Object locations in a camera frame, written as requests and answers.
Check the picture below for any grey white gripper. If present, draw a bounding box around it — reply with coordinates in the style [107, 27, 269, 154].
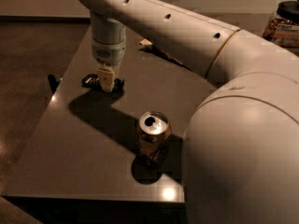
[90, 12, 126, 92]

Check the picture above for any black rxbar chocolate bar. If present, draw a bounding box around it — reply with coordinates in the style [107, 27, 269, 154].
[81, 74, 124, 92]

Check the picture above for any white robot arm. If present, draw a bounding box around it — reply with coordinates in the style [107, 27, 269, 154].
[79, 0, 299, 224]

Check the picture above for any brown chip bag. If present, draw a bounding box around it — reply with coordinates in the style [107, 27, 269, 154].
[139, 39, 190, 70]

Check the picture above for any small black object on floor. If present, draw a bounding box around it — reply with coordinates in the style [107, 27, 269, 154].
[48, 74, 61, 93]

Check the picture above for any orange soda can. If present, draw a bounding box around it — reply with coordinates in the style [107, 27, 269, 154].
[136, 111, 171, 167]

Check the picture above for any nut jar with black lid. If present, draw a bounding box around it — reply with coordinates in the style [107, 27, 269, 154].
[263, 0, 299, 49]

